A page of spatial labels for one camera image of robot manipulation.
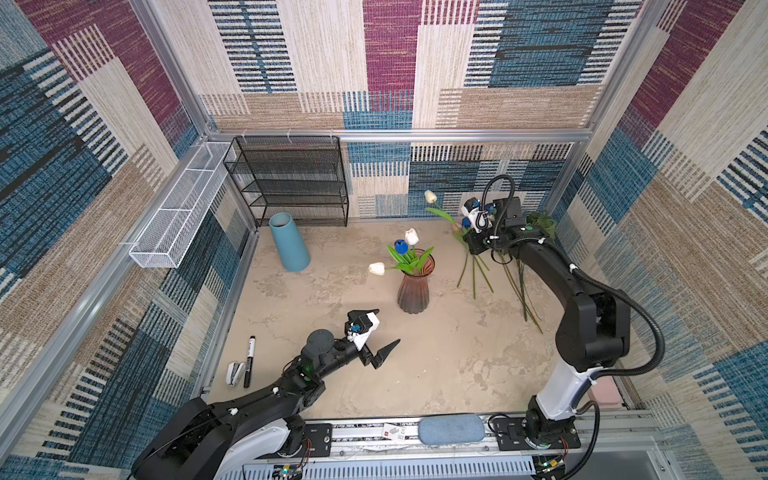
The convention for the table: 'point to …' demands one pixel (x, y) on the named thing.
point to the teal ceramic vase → (293, 251)
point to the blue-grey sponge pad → (451, 429)
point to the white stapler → (234, 372)
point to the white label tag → (394, 432)
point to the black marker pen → (249, 360)
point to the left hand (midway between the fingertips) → (386, 321)
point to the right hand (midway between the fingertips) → (468, 238)
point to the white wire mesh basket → (175, 229)
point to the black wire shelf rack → (302, 176)
